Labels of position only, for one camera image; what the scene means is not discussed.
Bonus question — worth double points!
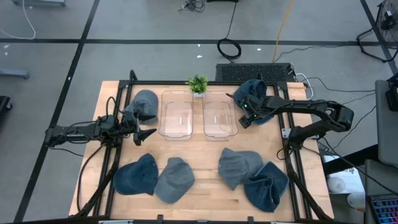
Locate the black cable bundle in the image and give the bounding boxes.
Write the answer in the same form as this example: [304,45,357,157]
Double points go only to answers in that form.
[178,0,206,12]

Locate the grey desk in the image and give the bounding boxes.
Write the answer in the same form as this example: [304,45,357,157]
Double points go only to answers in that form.
[374,79,398,169]

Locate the black arm base cable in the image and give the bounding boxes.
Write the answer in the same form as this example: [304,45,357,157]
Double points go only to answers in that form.
[76,143,106,213]

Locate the black computer tower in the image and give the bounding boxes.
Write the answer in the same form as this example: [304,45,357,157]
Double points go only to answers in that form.
[215,63,295,83]

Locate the thick black cable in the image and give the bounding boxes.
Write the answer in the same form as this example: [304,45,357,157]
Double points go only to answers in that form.
[216,1,243,65]

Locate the small green potted plant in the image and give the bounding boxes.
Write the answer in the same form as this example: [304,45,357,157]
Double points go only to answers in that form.
[185,73,209,98]

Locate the grey cart base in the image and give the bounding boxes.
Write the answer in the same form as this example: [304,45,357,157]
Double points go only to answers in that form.
[11,0,67,7]

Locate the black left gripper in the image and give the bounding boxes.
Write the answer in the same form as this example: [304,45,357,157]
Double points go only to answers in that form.
[119,108,158,147]

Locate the clear plastic bin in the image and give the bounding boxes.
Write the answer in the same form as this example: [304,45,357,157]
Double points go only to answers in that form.
[201,89,239,141]
[157,89,195,141]

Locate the dark blue denim cap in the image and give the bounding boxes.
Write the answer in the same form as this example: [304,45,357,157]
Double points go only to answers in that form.
[112,152,159,196]
[243,161,290,213]
[233,79,274,125]

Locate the grey furniture foot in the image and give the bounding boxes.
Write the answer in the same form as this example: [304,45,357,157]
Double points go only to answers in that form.
[0,68,30,80]

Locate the white paper roll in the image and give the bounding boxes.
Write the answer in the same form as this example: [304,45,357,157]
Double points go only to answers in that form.
[326,176,346,194]

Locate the black floor equipment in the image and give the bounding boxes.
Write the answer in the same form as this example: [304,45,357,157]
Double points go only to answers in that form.
[0,95,12,121]

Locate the black desk device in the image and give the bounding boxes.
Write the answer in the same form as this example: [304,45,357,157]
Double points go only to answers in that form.
[385,73,398,112]

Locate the grey denim cap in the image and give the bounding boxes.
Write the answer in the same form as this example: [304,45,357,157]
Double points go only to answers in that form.
[122,89,159,126]
[217,147,264,191]
[154,157,196,205]

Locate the black standing fan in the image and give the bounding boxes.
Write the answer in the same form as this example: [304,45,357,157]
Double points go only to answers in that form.
[356,0,398,63]

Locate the backlit rainbow keyboard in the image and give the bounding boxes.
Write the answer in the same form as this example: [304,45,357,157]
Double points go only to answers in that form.
[368,194,398,224]

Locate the yellow cable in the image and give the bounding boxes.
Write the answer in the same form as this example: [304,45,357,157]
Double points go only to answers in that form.
[272,0,295,63]

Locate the black aluminium table frame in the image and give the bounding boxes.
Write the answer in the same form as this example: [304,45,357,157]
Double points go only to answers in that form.
[74,70,335,224]

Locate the short white cable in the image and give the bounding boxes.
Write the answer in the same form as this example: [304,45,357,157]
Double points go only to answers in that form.
[294,73,314,101]

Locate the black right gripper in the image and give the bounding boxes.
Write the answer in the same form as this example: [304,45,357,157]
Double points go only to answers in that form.
[226,92,272,129]

